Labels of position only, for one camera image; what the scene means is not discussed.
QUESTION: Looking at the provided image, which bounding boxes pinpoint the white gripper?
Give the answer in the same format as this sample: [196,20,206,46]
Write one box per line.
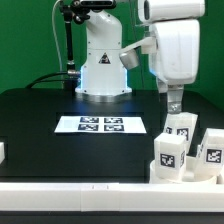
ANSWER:
[149,19,200,114]

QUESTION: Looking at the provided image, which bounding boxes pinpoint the white left fence block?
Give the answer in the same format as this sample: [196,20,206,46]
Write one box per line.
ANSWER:
[0,142,5,164]

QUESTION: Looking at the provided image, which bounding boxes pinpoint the white fence bar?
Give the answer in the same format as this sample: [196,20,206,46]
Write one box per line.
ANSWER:
[217,166,224,184]
[0,183,224,212]

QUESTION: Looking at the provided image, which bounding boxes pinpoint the white sheet with markers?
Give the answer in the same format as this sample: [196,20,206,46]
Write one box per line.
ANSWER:
[55,116,146,134]

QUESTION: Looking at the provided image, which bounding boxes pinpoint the black cables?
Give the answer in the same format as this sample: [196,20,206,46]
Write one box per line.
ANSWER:
[25,71,73,90]

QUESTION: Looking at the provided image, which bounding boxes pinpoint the white round stool seat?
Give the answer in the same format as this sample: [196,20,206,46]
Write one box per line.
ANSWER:
[149,156,217,184]

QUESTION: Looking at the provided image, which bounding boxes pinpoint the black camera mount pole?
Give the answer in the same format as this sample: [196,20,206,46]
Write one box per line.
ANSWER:
[60,0,116,90]

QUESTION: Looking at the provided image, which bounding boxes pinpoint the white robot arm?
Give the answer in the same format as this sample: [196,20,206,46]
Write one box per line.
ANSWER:
[76,0,205,114]

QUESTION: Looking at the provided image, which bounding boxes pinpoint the white right fence bar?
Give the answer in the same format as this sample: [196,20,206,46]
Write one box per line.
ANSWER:
[217,166,224,184]

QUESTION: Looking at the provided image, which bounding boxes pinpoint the white front fence bar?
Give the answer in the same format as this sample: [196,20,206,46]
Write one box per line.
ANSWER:
[0,183,224,212]

